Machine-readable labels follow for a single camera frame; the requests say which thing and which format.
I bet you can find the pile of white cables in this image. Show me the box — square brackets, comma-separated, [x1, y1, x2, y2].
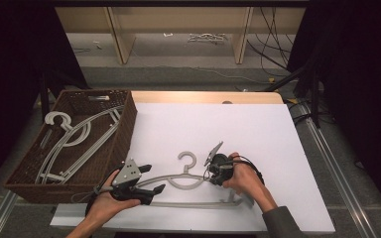
[188, 32, 229, 45]

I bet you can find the bundle of black cables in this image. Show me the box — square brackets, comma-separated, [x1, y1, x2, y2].
[247, 6, 300, 77]

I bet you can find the person's left hand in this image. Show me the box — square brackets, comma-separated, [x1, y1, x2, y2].
[85, 169, 143, 228]

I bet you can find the black curtain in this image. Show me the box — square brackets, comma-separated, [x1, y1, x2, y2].
[0, 0, 88, 197]
[287, 0, 381, 214]

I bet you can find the grey plastic clothes hanger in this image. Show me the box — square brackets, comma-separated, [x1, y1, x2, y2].
[135, 151, 256, 209]
[34, 105, 126, 185]

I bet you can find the person's right hand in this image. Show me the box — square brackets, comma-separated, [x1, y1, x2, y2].
[222, 152, 279, 213]

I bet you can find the brown woven basket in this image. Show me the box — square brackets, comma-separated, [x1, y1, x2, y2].
[3, 88, 139, 204]

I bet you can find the grey left gripper cable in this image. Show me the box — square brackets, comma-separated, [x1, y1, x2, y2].
[70, 185, 113, 204]

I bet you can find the beige wooden shelf unit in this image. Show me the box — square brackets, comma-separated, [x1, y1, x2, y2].
[55, 6, 307, 65]

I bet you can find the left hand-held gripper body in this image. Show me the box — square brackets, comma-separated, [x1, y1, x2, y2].
[93, 158, 154, 205]

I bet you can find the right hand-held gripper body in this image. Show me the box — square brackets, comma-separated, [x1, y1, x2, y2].
[202, 141, 236, 186]

